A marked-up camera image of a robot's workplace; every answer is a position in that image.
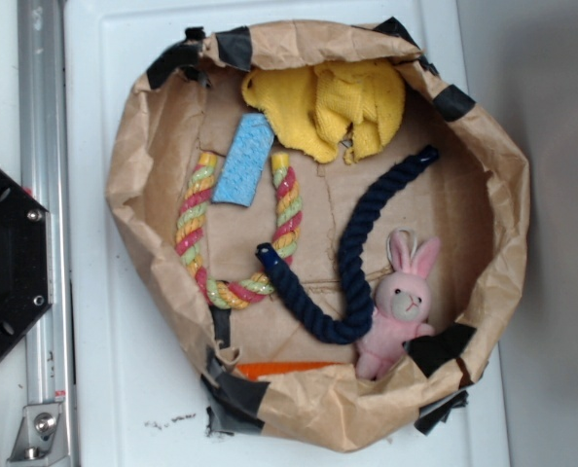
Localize orange object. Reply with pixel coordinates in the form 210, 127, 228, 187
236, 361, 338, 380

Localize light blue sponge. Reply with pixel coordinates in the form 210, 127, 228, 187
212, 113, 275, 207

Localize brown paper bag bin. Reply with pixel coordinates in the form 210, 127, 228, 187
106, 20, 530, 452

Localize pink plush bunny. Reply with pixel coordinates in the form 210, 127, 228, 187
355, 229, 441, 380

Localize dark blue rope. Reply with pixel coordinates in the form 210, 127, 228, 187
255, 144, 440, 346

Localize yellow cloth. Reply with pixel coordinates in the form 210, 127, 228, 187
241, 58, 406, 164

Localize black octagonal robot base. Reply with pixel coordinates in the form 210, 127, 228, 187
0, 169, 51, 362

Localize multicolour twisted rope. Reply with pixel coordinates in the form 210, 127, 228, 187
174, 151, 304, 311

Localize aluminium extrusion rail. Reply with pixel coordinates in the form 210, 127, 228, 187
18, 1, 80, 466

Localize metal corner bracket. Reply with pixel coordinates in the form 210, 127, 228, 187
6, 402, 68, 466

